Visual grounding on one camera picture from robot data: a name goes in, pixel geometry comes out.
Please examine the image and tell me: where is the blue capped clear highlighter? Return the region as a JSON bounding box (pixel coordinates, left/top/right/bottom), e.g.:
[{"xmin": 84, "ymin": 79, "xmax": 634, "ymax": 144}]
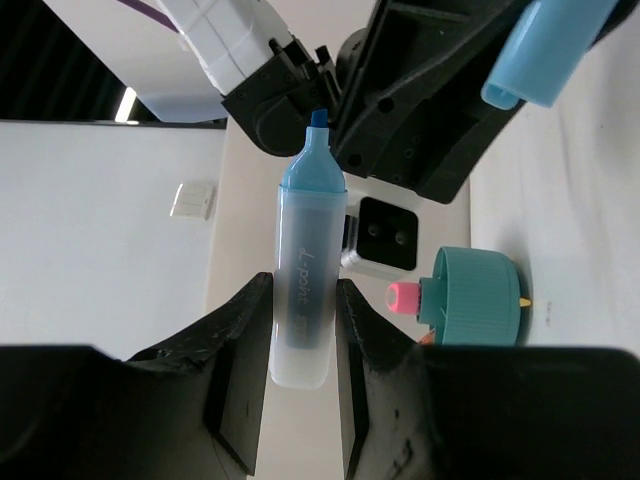
[{"xmin": 269, "ymin": 109, "xmax": 348, "ymax": 390}]

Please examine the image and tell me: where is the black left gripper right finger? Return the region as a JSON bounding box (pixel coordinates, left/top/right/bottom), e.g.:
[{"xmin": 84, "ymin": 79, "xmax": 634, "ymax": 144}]
[{"xmin": 336, "ymin": 279, "xmax": 425, "ymax": 479}]

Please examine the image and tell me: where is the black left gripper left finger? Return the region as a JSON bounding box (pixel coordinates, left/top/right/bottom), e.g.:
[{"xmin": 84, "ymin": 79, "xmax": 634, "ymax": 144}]
[{"xmin": 128, "ymin": 272, "xmax": 273, "ymax": 476}]

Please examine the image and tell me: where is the teal round organizer container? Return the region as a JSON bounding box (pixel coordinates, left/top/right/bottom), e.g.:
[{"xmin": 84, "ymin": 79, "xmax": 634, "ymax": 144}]
[{"xmin": 417, "ymin": 246, "xmax": 523, "ymax": 347}]

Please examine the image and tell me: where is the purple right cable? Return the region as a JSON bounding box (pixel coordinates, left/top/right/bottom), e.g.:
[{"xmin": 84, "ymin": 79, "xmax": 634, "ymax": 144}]
[{"xmin": 117, "ymin": 0, "xmax": 174, "ymax": 31}]

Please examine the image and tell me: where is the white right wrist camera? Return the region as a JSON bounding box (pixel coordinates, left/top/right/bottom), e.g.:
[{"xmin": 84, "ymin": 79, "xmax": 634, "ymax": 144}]
[{"xmin": 341, "ymin": 197, "xmax": 419, "ymax": 280}]

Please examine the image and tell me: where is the white wall switch plate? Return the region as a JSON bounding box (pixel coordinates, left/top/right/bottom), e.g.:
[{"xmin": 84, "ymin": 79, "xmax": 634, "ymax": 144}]
[{"xmin": 170, "ymin": 182, "xmax": 215, "ymax": 220}]

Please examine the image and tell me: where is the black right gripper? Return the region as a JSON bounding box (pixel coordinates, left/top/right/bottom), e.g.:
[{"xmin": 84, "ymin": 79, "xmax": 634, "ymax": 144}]
[{"xmin": 332, "ymin": 1, "xmax": 527, "ymax": 204}]

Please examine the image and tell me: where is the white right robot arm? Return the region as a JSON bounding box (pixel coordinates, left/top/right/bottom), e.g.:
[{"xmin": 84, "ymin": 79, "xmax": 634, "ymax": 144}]
[{"xmin": 160, "ymin": 1, "xmax": 525, "ymax": 204}]

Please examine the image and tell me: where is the thin orange pen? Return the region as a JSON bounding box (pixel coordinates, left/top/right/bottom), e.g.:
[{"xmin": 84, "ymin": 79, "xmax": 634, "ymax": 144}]
[{"xmin": 419, "ymin": 331, "xmax": 435, "ymax": 345}]

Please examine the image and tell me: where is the pink capped marker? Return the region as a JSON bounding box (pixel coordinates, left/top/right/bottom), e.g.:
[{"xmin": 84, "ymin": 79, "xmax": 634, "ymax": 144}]
[{"xmin": 385, "ymin": 282, "xmax": 421, "ymax": 316}]

